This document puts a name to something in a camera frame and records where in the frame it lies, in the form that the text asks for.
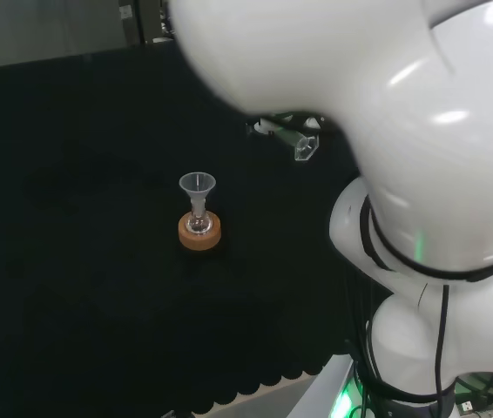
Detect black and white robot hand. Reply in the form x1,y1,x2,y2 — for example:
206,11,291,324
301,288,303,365
246,111,334,141

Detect clear graduated cylinder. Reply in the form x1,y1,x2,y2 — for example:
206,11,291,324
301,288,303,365
272,125,321,164

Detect clear plastic funnel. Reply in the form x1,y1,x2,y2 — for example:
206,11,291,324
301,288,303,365
179,172,217,209

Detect clear round-bottom flask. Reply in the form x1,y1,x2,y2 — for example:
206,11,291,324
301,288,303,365
186,198,213,237

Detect black bench cloth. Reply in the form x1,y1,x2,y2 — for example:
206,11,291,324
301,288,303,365
0,39,376,415

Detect brown cork ring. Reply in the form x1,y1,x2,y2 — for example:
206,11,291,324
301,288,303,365
177,211,223,252

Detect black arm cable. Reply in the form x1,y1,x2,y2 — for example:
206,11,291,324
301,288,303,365
432,281,451,404

